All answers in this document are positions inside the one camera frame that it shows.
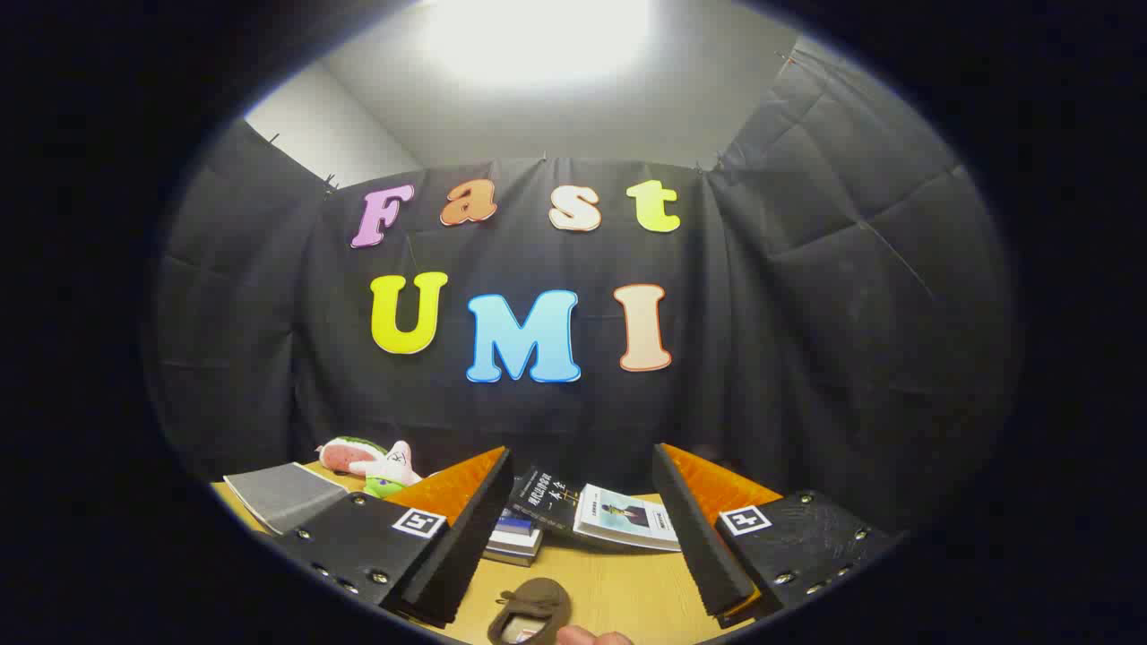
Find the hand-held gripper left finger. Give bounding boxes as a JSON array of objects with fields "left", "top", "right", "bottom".
[{"left": 267, "top": 446, "right": 516, "bottom": 630}]

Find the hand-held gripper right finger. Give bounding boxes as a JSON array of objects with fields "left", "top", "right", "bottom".
[{"left": 651, "top": 443, "right": 901, "bottom": 630}]

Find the brown fuzzy shoe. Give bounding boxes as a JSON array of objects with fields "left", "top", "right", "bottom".
[{"left": 487, "top": 578, "right": 573, "bottom": 645}]

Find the grey fabric storage box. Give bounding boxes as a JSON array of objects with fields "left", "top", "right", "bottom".
[{"left": 223, "top": 461, "right": 349, "bottom": 537}]

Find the thick white-edged book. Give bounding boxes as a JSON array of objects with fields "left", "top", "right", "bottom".
[{"left": 487, "top": 527, "right": 545, "bottom": 558}]

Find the white cover book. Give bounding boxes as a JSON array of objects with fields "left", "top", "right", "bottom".
[{"left": 573, "top": 484, "right": 683, "bottom": 553}]

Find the black cover book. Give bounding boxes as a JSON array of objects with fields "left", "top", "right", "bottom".
[{"left": 508, "top": 466, "right": 585, "bottom": 539}]

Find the pink starfish plush toy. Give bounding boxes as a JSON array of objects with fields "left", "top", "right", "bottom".
[{"left": 349, "top": 440, "right": 423, "bottom": 499}]

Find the watermelon slice plush toy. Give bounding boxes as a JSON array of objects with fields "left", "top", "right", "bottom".
[{"left": 316, "top": 436, "right": 389, "bottom": 477}]

